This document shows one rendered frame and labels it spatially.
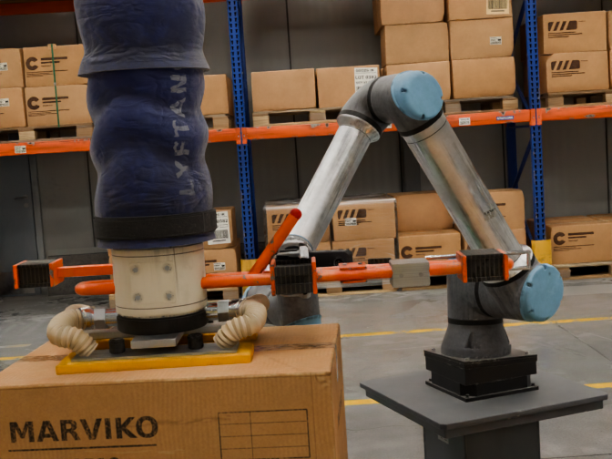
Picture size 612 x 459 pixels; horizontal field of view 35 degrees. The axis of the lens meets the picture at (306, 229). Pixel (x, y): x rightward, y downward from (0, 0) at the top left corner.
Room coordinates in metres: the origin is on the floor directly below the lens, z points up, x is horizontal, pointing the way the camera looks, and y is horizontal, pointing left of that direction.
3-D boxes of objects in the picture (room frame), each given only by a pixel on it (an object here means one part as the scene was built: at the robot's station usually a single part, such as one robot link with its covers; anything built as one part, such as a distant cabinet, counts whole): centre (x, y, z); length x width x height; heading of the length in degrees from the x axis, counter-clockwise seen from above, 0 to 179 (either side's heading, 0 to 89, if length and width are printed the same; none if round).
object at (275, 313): (2.10, 0.03, 1.09); 0.12 x 0.09 x 0.12; 33
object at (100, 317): (1.78, 0.28, 1.14); 0.34 x 0.25 x 0.06; 90
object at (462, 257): (1.77, -0.32, 1.21); 0.08 x 0.07 x 0.05; 90
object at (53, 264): (2.04, 0.58, 1.21); 0.09 x 0.08 x 0.05; 0
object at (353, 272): (1.90, 0.08, 1.21); 0.93 x 0.30 x 0.04; 90
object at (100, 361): (1.68, 0.28, 1.10); 0.34 x 0.10 x 0.05; 90
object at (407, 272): (1.78, -0.19, 1.20); 0.07 x 0.07 x 0.04; 0
